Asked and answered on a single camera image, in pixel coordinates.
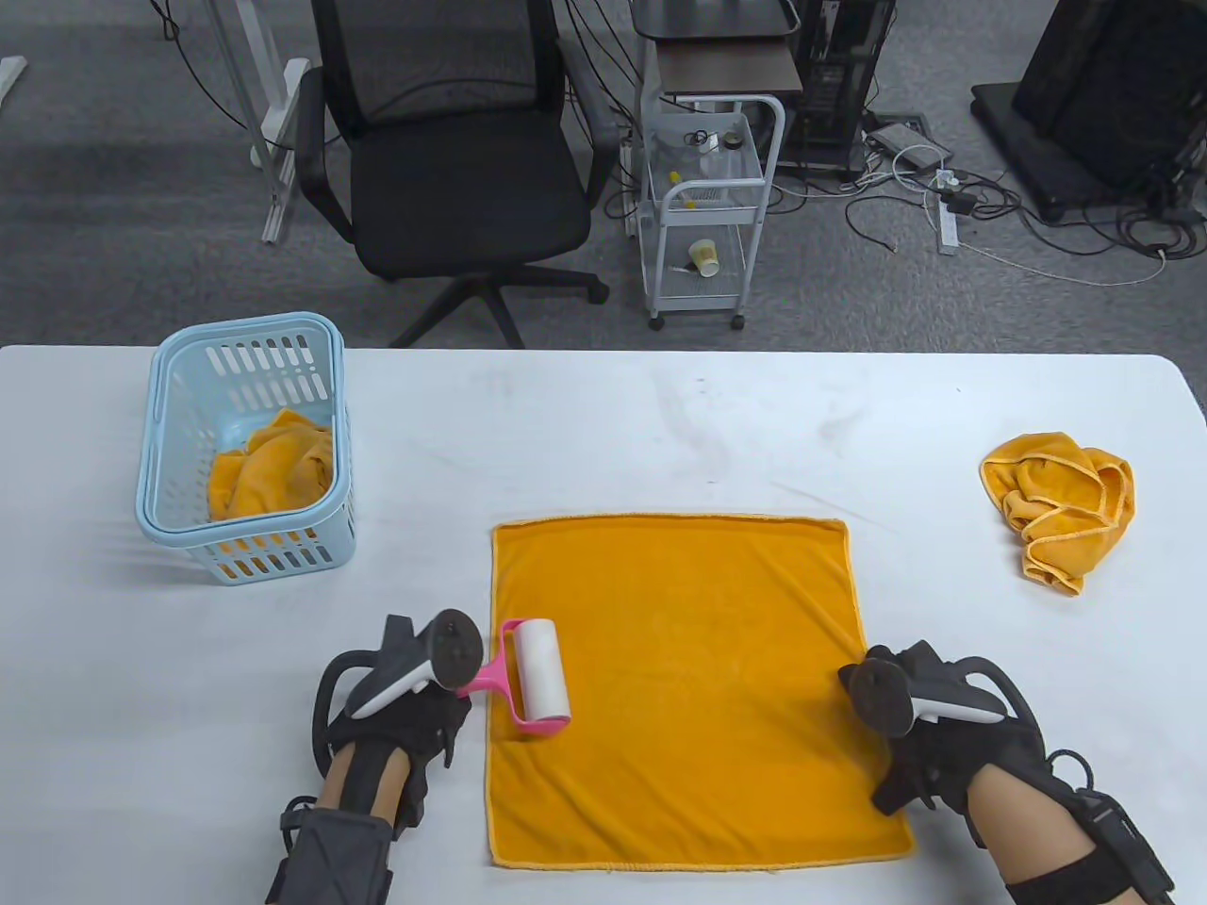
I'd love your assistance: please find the person's left hand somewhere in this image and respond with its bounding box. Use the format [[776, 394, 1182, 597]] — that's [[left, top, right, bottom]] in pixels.
[[325, 617, 472, 832]]

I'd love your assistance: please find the person's right hand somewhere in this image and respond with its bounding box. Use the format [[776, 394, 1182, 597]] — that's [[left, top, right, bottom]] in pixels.
[[837, 641, 1048, 817]]

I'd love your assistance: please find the pink lint roller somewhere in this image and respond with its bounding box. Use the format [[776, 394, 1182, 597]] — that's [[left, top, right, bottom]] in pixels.
[[457, 618, 573, 736]]

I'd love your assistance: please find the orange square towel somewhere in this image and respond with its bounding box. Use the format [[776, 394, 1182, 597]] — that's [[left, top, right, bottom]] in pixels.
[[981, 432, 1135, 597], [486, 514, 918, 873], [206, 408, 337, 578]]

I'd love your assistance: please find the person's right forearm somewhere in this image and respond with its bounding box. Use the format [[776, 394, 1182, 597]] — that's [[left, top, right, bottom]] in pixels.
[[967, 764, 1175, 905]]

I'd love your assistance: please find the grey left hand controller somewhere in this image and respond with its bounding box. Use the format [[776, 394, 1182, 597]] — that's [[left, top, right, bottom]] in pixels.
[[313, 610, 485, 755]]

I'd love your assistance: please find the grey hand controller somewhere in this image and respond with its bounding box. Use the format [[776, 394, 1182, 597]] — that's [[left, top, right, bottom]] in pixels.
[[313, 610, 485, 755], [849, 655, 1043, 738]]

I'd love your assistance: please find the grey right hand controller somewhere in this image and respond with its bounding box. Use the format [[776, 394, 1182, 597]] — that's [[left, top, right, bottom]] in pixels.
[[849, 655, 1043, 738]]

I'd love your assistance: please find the light blue plastic basket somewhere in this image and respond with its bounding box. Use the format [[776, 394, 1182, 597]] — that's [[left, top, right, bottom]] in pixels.
[[137, 312, 357, 586]]

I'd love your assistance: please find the black mesh office chair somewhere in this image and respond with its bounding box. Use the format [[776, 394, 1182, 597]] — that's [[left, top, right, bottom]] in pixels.
[[295, 0, 623, 350]]

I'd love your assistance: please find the large black display stand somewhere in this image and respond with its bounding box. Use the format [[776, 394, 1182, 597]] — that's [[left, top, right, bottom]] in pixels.
[[971, 0, 1207, 224]]

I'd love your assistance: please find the black computer tower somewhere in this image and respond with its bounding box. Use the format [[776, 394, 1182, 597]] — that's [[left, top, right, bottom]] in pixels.
[[783, 0, 897, 182]]

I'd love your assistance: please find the brown shelf board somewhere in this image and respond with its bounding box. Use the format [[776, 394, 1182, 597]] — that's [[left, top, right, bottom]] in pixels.
[[655, 42, 804, 98]]

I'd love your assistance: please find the black tray shelf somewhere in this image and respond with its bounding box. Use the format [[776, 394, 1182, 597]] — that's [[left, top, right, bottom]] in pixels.
[[630, 0, 802, 41]]

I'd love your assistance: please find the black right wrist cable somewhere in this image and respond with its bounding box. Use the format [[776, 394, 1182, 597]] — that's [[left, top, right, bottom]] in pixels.
[[1047, 747, 1095, 793]]

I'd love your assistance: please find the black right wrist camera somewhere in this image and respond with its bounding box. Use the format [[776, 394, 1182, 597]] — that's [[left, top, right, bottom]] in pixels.
[[1004, 792, 1175, 905]]

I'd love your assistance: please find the long white cable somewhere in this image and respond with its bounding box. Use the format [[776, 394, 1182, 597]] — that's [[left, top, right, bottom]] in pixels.
[[957, 239, 1170, 288]]

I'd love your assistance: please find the white rolling wire cart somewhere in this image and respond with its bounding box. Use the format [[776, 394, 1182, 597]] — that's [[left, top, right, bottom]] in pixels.
[[638, 92, 786, 331]]

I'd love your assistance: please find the white desk leg frame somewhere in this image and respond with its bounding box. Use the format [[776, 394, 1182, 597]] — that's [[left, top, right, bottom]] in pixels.
[[203, 0, 313, 246]]

